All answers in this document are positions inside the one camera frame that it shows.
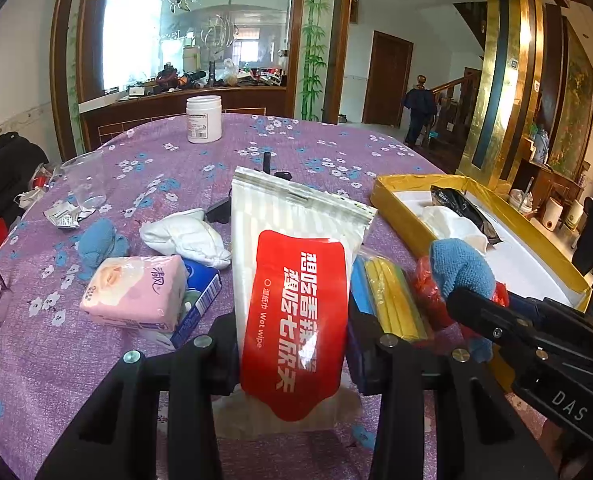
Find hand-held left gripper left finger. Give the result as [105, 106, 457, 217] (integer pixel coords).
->
[35, 312, 242, 480]

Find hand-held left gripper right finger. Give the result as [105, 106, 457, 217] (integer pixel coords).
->
[347, 292, 560, 480]

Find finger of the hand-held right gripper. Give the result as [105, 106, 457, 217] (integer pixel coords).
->
[445, 286, 532, 361]

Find blue knitted cloth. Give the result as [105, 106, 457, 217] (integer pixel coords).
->
[429, 238, 497, 361]
[74, 217, 130, 281]

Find pack of colourful cloth strips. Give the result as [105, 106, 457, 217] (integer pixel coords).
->
[351, 254, 435, 346]

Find red plastic bag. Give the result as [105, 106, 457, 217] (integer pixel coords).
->
[411, 256, 510, 331]

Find blue tissue pack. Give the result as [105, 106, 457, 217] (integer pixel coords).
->
[169, 260, 223, 351]

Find red white wet wipe packet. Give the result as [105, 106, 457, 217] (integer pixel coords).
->
[211, 166, 377, 436]

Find pink tissue pack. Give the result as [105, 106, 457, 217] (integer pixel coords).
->
[80, 255, 190, 333]

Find white cloth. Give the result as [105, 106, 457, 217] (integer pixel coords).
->
[139, 208, 232, 268]
[419, 205, 490, 256]

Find yellow cardboard box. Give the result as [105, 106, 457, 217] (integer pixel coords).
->
[370, 174, 593, 313]

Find white crumpled cloth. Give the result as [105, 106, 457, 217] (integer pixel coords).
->
[419, 205, 490, 256]

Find black packet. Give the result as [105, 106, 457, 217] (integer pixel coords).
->
[430, 185, 502, 246]

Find white appliance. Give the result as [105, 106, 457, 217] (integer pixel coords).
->
[541, 197, 562, 231]
[561, 200, 585, 228]

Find black power adapter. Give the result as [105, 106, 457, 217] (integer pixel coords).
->
[205, 196, 232, 224]

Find wooden sideboard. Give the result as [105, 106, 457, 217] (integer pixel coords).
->
[519, 160, 585, 211]

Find black pot with antenna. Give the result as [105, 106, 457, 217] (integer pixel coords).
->
[262, 150, 293, 181]

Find silver foil wrappers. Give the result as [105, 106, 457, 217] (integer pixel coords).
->
[44, 200, 94, 231]

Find wooden staircase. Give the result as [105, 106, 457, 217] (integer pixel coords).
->
[429, 67, 482, 148]

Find clear plastic cup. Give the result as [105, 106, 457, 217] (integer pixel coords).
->
[59, 150, 108, 211]

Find landscape painting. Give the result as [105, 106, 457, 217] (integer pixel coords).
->
[547, 17, 593, 181]

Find golden pillar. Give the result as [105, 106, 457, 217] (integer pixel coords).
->
[457, 0, 547, 181]

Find white plastic jar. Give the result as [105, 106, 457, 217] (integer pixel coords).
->
[185, 95, 223, 144]

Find brown wooden door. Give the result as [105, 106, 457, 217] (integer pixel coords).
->
[361, 31, 413, 127]

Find wooden cabinet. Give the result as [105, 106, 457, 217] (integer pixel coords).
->
[79, 85, 287, 151]

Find clutter on wooden ledge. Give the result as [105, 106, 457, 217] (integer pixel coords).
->
[104, 57, 287, 98]

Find black jacket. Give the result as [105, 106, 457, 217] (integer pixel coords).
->
[0, 131, 50, 231]

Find bamboo painted panel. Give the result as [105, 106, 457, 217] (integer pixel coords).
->
[296, 0, 337, 122]

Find etched glass partition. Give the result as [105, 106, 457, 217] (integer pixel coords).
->
[79, 0, 297, 106]

